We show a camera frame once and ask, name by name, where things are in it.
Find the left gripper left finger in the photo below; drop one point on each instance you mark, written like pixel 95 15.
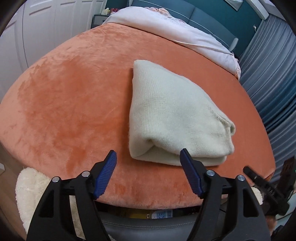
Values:
pixel 101 174

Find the tissue box on nightstand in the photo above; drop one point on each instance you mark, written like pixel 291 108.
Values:
pixel 105 11

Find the cream knit sweater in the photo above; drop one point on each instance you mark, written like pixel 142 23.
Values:
pixel 169 113

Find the pink white duvet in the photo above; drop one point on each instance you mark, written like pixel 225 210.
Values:
pixel 173 29

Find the framed wall picture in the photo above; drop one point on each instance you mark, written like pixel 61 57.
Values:
pixel 235 4

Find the cream fluffy seat cover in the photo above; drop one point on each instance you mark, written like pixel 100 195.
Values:
pixel 30 186

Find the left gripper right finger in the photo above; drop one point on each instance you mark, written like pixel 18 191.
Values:
pixel 194 171

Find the grey blue curtain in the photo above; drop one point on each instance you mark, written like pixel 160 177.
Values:
pixel 268 76

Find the white wardrobe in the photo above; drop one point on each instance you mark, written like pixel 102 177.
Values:
pixel 37 28

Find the blue upholstered headboard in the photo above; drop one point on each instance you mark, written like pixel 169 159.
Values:
pixel 193 16

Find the dark grey nightstand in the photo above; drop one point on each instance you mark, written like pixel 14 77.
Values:
pixel 98 20

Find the orange plush bed blanket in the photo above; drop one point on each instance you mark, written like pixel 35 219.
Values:
pixel 71 107

